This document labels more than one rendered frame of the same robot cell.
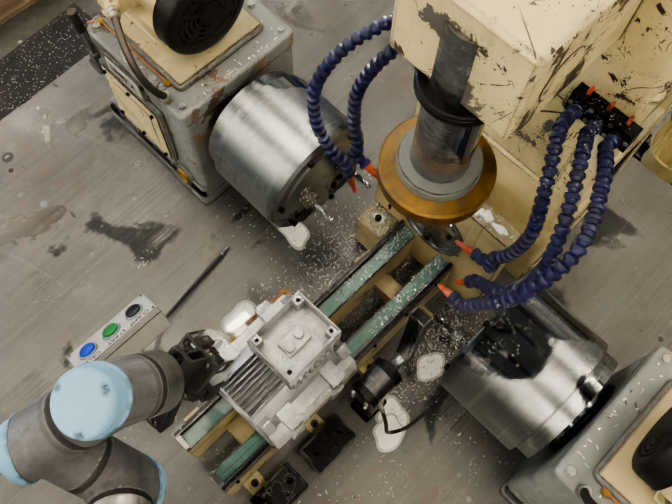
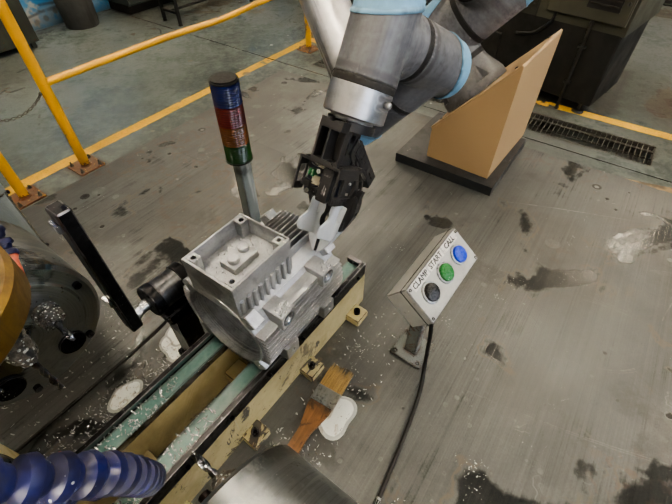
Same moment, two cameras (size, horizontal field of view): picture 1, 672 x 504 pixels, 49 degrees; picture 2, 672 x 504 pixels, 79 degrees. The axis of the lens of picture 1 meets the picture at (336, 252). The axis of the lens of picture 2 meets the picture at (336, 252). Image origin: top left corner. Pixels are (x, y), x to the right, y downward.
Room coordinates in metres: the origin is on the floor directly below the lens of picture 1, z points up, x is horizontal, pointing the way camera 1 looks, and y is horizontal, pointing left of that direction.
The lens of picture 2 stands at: (0.73, 0.16, 1.57)
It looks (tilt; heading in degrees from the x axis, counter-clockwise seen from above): 47 degrees down; 174
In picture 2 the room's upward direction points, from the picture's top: straight up
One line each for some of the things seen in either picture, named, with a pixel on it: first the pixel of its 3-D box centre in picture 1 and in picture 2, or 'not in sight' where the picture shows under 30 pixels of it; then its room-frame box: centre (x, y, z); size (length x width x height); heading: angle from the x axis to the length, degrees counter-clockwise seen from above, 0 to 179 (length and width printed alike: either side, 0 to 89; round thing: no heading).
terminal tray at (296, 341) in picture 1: (294, 341); (240, 264); (0.32, 0.06, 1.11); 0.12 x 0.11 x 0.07; 139
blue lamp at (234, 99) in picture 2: not in sight; (225, 92); (-0.09, 0.02, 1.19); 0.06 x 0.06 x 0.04
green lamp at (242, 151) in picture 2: not in sight; (237, 149); (-0.09, 0.02, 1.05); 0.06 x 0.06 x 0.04
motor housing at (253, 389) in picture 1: (280, 370); (266, 286); (0.29, 0.09, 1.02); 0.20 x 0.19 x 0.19; 139
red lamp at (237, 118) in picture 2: not in sight; (230, 112); (-0.09, 0.02, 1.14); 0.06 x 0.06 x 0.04
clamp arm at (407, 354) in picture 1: (410, 339); (102, 274); (0.33, -0.13, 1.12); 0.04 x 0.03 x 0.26; 138
